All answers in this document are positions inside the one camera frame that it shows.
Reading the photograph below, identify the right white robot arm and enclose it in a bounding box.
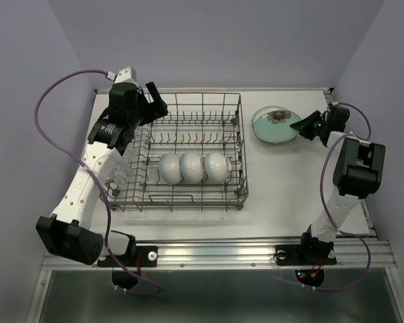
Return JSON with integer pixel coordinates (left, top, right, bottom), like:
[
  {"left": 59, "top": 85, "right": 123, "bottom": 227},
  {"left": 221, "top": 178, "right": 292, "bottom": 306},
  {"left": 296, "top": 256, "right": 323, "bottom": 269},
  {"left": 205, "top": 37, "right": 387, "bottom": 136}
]
[{"left": 290, "top": 102, "right": 386, "bottom": 264}]

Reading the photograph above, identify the white ribbed bowl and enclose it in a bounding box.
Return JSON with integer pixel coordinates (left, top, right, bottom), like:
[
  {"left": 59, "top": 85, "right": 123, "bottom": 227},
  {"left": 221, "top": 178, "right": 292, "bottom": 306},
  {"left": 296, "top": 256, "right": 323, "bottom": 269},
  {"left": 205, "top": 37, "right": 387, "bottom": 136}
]
[
  {"left": 158, "top": 153, "right": 183, "bottom": 185},
  {"left": 205, "top": 153, "right": 232, "bottom": 184},
  {"left": 179, "top": 152, "right": 205, "bottom": 184}
]

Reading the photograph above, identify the aluminium mounting rail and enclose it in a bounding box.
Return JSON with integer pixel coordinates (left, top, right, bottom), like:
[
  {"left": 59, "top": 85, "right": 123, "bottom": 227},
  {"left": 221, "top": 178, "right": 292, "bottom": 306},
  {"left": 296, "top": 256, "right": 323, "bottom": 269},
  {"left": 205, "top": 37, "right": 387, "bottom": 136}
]
[{"left": 41, "top": 239, "right": 397, "bottom": 271}]

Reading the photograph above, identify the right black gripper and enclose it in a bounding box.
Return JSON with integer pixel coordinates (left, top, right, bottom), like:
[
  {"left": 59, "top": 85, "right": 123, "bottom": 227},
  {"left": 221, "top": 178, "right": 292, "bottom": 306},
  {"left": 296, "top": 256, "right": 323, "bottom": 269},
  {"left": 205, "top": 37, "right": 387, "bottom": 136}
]
[{"left": 288, "top": 108, "right": 328, "bottom": 139}]

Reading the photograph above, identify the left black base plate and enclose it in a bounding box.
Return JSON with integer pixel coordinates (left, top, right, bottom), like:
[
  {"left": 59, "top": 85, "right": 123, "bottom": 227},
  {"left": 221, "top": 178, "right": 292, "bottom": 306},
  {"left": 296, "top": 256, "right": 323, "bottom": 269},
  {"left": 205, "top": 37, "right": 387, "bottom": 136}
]
[{"left": 97, "top": 245, "right": 158, "bottom": 268}]

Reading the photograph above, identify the clear glass cup middle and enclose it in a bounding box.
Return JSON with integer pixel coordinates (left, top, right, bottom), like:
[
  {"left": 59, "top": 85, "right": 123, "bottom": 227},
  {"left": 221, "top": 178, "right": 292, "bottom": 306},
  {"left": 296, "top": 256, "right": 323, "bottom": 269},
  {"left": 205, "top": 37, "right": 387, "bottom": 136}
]
[{"left": 123, "top": 142, "right": 143, "bottom": 168}]

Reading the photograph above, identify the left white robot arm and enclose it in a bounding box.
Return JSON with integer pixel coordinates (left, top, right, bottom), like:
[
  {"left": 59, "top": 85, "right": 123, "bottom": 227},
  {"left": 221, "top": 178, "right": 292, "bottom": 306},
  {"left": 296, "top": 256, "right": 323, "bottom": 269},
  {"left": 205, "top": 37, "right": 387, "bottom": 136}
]
[{"left": 36, "top": 82, "right": 168, "bottom": 265}]

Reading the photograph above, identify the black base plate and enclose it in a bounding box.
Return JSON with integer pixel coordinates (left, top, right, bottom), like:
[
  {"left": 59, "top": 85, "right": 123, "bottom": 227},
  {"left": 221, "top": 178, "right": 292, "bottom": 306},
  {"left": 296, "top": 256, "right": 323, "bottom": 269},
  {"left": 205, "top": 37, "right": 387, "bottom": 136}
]
[
  {"left": 97, "top": 245, "right": 158, "bottom": 268},
  {"left": 273, "top": 244, "right": 337, "bottom": 266}
]

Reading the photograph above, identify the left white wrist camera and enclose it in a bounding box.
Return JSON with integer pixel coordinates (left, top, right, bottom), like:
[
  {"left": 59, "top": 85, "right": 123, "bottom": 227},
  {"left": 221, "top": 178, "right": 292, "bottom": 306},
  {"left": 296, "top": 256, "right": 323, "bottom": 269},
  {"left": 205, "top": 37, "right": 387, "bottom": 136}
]
[{"left": 106, "top": 67, "right": 138, "bottom": 86}]

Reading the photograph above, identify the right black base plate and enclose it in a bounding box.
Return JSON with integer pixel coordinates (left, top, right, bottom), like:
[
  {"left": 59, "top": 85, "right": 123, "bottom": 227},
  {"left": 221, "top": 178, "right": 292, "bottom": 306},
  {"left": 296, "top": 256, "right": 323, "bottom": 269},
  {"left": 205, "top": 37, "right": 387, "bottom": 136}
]
[{"left": 273, "top": 244, "right": 337, "bottom": 266}]

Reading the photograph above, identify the light green flower plate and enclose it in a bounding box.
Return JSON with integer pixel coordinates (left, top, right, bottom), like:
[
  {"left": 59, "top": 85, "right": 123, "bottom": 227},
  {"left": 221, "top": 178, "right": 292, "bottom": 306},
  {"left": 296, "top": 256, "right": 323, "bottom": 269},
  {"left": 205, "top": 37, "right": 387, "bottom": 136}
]
[{"left": 252, "top": 106, "right": 302, "bottom": 145}]

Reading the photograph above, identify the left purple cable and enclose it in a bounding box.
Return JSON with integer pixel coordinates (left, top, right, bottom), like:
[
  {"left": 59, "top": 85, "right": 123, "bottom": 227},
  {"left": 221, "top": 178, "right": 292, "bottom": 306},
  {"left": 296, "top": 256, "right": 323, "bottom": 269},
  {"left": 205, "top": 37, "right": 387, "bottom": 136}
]
[{"left": 34, "top": 69, "right": 162, "bottom": 297}]

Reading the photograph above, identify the grey wire dish rack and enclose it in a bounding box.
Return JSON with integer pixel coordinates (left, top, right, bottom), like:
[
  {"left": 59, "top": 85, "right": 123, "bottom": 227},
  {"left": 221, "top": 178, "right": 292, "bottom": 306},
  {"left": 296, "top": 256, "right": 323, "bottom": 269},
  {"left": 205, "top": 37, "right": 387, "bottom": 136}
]
[{"left": 105, "top": 92, "right": 248, "bottom": 212}]

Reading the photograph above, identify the clear glass cup front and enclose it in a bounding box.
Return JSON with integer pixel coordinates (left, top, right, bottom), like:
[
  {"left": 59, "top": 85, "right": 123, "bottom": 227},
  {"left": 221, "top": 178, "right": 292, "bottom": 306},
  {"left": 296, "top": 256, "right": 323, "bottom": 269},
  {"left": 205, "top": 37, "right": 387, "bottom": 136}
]
[{"left": 108, "top": 161, "right": 133, "bottom": 186}]

